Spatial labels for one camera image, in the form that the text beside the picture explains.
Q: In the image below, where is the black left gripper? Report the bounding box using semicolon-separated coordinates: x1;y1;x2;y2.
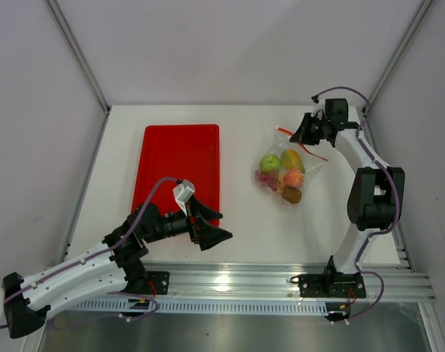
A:
144;194;232;249

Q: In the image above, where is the yellow green mango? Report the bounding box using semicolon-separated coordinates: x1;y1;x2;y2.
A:
280;149;305;173

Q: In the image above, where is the clear zip top bag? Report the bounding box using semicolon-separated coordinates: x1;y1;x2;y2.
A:
252;126;329;206

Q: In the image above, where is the green apple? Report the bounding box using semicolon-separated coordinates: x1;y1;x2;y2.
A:
259;154;282;173

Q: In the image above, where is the pink peach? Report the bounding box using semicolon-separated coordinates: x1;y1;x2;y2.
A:
283;169;304;188

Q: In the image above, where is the red grape bunch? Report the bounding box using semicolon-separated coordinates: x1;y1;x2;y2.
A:
254;170;279;192

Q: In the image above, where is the brown kiwi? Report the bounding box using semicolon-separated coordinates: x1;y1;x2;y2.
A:
281;187;303;204

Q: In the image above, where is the red plastic tray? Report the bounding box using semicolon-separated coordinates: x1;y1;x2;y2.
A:
131;124;220;211

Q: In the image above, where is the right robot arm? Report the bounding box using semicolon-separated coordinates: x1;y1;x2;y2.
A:
290;95;405;298

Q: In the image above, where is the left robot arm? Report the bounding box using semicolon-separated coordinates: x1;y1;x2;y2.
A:
2;197;233;339

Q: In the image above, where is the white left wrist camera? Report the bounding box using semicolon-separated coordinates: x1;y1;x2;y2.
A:
172;180;195;216

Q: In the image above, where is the aluminium front rail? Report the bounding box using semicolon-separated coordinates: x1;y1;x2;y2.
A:
144;263;436;303

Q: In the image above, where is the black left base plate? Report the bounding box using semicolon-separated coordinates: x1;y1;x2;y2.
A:
134;271;170;296

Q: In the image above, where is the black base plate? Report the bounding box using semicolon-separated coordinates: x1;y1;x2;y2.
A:
290;273;367;298
134;271;170;296

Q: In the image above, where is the white slotted cable duct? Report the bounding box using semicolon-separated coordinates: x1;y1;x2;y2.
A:
69;297;328;316

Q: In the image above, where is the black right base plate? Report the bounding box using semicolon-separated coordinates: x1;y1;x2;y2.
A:
290;273;367;298

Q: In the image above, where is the right aluminium frame post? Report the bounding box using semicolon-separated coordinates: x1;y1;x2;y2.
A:
361;0;437;117

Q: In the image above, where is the aluminium frame post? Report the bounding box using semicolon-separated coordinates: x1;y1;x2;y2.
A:
361;0;437;117
44;0;111;113

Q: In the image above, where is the left aluminium frame post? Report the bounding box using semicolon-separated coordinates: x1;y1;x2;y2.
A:
44;0;111;113

